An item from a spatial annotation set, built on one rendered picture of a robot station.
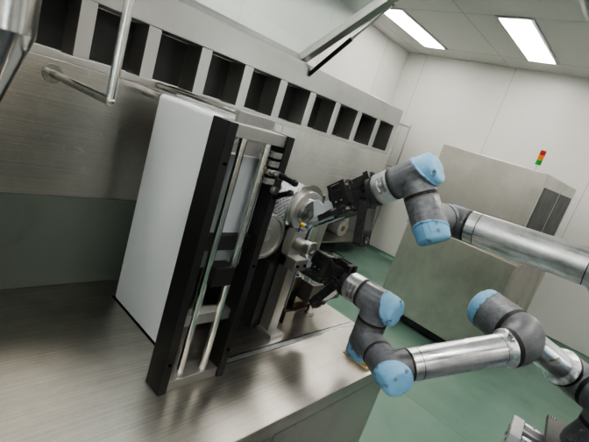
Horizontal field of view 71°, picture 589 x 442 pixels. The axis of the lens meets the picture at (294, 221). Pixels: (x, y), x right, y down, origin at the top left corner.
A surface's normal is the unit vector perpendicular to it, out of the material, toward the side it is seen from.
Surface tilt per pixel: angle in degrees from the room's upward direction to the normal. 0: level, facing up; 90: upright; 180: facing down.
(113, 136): 90
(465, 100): 90
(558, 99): 90
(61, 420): 0
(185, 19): 90
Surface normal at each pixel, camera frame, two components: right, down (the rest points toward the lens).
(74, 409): 0.30, -0.92
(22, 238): 0.69, 0.38
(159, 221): -0.65, -0.02
